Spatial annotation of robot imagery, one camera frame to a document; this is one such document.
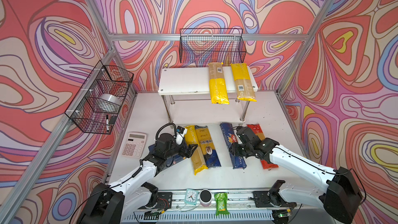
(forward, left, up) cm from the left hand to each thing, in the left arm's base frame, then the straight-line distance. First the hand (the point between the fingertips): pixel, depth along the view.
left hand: (192, 141), depth 83 cm
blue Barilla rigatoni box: (-12, +9, +6) cm, 17 cm away
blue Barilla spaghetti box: (+2, -20, +2) cm, 21 cm away
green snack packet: (-28, -15, -8) cm, 32 cm away
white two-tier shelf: (+13, +2, +24) cm, 27 cm away
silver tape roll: (+12, +39, +22) cm, 46 cm away
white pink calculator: (+1, +34, -8) cm, 35 cm away
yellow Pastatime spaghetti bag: (-7, -3, -7) cm, 10 cm away
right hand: (-5, -22, -3) cm, 23 cm away
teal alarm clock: (-25, 0, -8) cm, 26 cm away
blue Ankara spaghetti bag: (+1, -9, -8) cm, 12 cm away
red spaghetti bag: (+12, -40, -7) cm, 42 cm away
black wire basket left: (+8, +45, +21) cm, 50 cm away
